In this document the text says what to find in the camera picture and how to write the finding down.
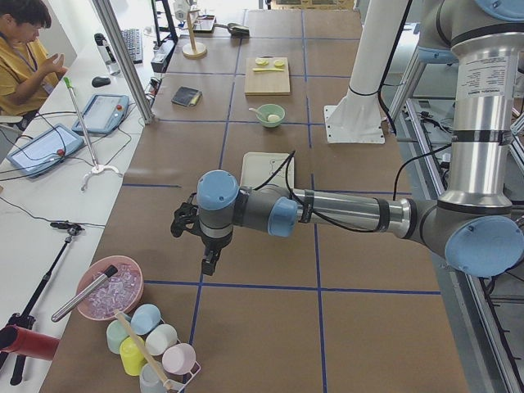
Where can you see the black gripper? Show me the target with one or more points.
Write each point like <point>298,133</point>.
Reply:
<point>214,244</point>

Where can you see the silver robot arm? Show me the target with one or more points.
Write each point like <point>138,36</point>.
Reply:
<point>469,224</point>

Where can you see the pink bowl with ice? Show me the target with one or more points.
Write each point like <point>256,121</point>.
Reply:
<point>122,291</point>

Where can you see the mint green bowl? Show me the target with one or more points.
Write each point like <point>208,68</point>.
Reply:
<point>268,109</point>

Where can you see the light blue cup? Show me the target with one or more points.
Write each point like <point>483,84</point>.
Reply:
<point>145,318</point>

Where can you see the white cup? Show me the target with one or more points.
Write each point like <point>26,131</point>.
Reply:
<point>161,338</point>

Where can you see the metal muddler stick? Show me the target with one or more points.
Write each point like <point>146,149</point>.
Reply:
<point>83,294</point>

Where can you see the white rectangular tray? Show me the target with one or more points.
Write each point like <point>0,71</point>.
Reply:
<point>257,167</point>

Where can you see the pink cup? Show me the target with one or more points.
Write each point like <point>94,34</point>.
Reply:
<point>179,359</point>

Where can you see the mint green cup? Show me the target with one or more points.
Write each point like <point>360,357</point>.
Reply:
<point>115,335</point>

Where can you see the wooden stick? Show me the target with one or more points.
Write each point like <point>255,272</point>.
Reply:
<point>143,350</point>

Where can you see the clear grey cup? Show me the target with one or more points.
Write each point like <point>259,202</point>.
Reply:
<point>149,382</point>

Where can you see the white stand with green tip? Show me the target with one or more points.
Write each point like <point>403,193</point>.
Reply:
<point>96,167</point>

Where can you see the grey yellow sponge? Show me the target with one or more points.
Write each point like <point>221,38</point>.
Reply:
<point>186,96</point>

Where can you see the far blue teach pendant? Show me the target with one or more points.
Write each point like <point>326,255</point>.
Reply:
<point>104,112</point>

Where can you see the blue teach pendant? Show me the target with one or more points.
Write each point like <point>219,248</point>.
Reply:
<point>45,151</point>
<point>104,112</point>

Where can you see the black tripod stick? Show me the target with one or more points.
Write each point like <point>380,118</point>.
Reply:
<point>25,319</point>

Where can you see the red cylinder bottle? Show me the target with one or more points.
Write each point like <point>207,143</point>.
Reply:
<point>23,341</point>

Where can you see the near blue teach pendant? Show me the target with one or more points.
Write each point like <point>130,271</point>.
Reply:
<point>45,151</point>

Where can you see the wooden mug tree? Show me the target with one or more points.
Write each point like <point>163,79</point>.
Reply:
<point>194,49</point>

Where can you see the black computer mouse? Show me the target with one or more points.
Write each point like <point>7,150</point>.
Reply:
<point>100,81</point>

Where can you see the metal scoop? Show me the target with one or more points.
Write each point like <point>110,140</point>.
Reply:
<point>235,30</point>

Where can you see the black keyboard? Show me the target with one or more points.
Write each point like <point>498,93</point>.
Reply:
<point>133,42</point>

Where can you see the dark glass rack tray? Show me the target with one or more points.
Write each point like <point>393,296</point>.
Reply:
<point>204,24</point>

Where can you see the clear water bottle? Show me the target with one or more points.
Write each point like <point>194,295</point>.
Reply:
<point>106,53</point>

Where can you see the person in yellow shirt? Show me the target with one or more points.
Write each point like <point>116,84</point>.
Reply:
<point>28,73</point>

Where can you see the white wire cup rack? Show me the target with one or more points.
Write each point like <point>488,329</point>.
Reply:
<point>180,381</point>

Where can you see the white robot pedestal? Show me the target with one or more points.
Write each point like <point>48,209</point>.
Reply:
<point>357,117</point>

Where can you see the aluminium frame post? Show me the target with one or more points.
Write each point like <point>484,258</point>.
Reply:
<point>110,24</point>

